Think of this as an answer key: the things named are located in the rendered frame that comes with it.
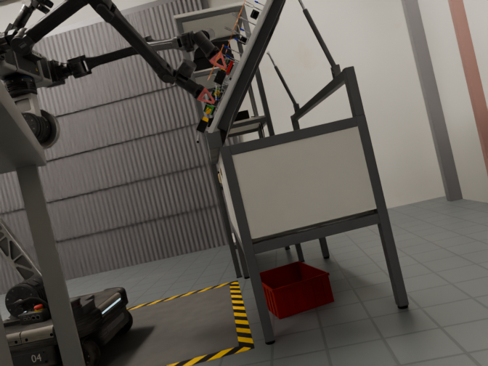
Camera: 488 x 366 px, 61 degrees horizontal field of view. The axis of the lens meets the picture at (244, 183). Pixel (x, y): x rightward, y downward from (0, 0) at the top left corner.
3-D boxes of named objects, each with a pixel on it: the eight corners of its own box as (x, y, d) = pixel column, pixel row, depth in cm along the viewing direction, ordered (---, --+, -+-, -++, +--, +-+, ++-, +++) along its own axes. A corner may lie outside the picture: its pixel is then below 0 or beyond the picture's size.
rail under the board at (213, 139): (209, 149, 160) (205, 133, 160) (211, 164, 278) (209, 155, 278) (223, 147, 161) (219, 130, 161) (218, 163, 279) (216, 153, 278)
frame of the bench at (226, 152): (266, 346, 162) (219, 147, 161) (244, 277, 279) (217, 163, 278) (409, 307, 166) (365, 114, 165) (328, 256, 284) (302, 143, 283)
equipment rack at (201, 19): (235, 279, 283) (173, 15, 280) (232, 262, 343) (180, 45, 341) (306, 261, 286) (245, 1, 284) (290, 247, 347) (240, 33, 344)
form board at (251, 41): (213, 155, 278) (210, 154, 278) (273, 19, 282) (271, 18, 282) (212, 133, 161) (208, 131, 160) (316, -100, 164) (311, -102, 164)
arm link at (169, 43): (144, 59, 223) (137, 38, 218) (153, 56, 226) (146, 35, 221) (189, 54, 191) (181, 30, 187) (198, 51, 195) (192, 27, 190)
